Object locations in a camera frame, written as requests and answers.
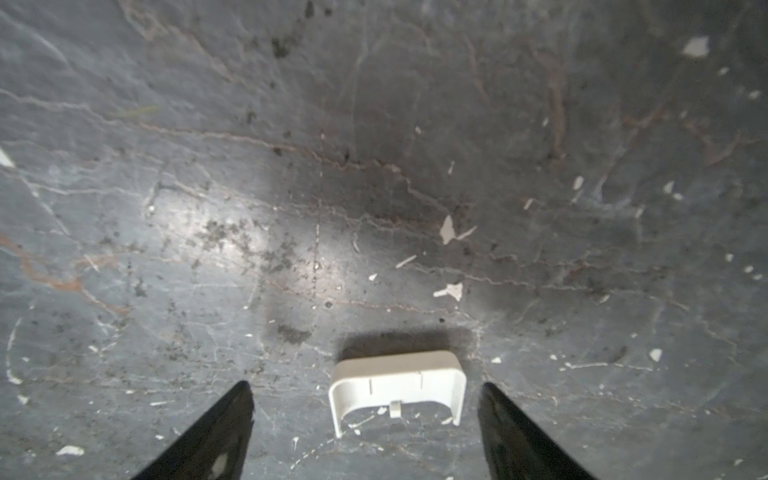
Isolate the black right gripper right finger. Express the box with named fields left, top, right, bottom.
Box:
left=478, top=382, right=594, bottom=480

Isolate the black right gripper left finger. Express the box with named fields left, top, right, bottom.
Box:
left=135, top=380, right=254, bottom=480

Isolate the white remote battery cover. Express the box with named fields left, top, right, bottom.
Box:
left=328, top=350, right=467, bottom=438

